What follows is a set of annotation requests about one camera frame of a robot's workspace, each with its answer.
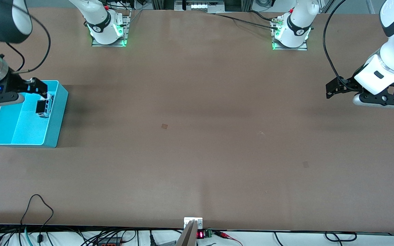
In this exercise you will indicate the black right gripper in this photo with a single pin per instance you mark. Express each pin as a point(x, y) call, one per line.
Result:
point(13, 83)

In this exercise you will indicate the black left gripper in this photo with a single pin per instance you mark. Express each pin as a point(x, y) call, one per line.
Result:
point(348, 84)

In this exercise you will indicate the white and black jeep toy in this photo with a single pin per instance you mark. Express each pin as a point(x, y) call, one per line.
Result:
point(44, 106)

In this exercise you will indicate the teal plastic bin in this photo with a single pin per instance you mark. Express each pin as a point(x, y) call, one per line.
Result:
point(29, 126)

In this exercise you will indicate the metal device with white lights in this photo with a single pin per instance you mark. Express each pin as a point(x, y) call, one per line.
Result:
point(200, 6)

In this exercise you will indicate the red digit display module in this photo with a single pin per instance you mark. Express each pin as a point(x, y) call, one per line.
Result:
point(202, 234)

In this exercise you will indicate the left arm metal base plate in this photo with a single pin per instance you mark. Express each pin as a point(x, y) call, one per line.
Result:
point(287, 48)

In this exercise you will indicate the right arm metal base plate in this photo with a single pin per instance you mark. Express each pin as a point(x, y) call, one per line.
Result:
point(127, 27)

